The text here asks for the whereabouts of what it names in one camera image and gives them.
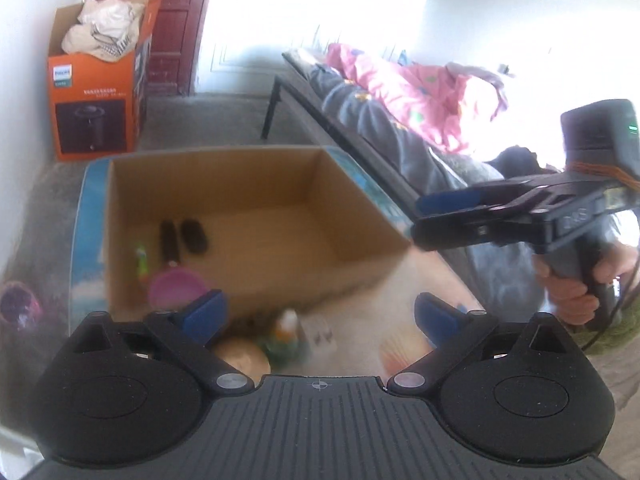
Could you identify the purple bowl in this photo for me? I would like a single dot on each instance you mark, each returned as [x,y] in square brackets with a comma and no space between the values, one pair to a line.
[172,287]

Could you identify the dark metal bed frame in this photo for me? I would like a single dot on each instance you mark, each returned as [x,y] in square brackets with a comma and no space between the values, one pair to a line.
[270,110]

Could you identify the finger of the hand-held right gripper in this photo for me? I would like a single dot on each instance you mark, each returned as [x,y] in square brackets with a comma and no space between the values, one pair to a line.
[450,201]
[465,232]

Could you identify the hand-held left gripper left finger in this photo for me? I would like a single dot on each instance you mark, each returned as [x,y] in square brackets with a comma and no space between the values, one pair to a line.
[202,315]

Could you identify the green glue stick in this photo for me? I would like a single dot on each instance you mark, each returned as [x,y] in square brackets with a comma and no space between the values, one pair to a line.
[141,260]

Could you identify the dark red door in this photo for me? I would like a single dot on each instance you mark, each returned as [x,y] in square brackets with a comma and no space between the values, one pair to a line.
[170,10]

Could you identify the slim black tube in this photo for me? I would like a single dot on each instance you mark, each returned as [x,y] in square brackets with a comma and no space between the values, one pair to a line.
[168,242]

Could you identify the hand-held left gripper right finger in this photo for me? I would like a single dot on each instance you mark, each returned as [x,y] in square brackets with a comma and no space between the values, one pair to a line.
[435,322]

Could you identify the person's right hand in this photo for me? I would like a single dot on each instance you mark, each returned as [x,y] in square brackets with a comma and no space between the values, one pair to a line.
[570,295]

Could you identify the dark purple cup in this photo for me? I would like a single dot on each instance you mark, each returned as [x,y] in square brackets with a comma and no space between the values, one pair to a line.
[17,305]

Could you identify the green dropper bottle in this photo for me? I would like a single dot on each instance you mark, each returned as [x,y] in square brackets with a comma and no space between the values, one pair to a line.
[285,340]

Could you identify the brown cardboard box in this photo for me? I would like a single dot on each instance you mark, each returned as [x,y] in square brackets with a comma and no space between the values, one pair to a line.
[250,190]

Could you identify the white cloth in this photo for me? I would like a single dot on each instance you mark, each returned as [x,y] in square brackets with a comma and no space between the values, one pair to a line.
[100,30]

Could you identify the orange appliance box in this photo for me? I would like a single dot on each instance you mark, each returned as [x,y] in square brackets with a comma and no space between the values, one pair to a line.
[95,80]

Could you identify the pink printed blanket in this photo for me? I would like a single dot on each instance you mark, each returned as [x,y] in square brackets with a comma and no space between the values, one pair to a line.
[415,95]

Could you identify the dark cloth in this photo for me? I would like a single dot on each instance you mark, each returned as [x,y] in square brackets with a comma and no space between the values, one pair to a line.
[515,160]

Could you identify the white plug charger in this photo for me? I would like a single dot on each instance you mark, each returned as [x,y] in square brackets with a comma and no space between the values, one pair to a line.
[320,340]

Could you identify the short black cylinder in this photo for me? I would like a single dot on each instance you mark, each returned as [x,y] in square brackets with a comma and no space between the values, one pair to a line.
[195,236]

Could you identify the grey blanket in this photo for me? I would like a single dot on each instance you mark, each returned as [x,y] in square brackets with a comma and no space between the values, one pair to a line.
[390,140]

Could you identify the dark jar with gold lid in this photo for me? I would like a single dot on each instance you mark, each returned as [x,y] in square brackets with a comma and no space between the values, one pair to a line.
[245,357]

